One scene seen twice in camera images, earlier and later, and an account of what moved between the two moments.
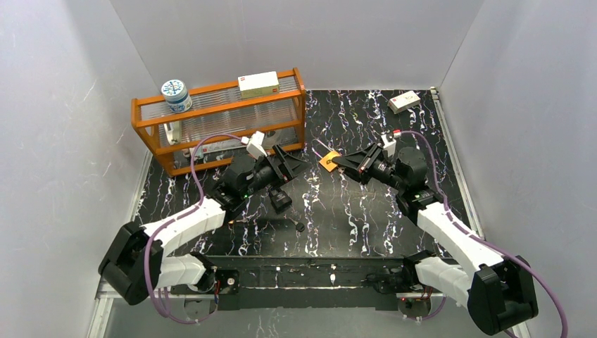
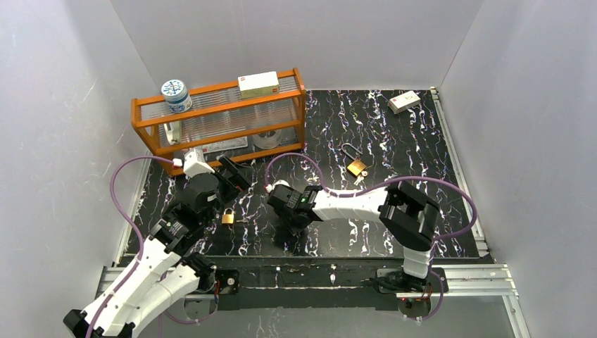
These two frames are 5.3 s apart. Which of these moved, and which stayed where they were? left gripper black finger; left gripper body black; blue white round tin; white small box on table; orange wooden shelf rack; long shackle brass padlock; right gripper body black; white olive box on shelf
Moved: right gripper body black; long shackle brass padlock; left gripper body black; left gripper black finger
Stayed: blue white round tin; white small box on table; orange wooden shelf rack; white olive box on shelf
